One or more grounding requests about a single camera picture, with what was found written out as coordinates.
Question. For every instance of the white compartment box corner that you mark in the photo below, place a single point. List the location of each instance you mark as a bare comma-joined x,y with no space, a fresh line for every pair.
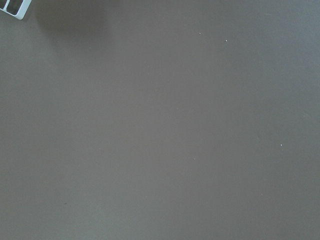
15,8

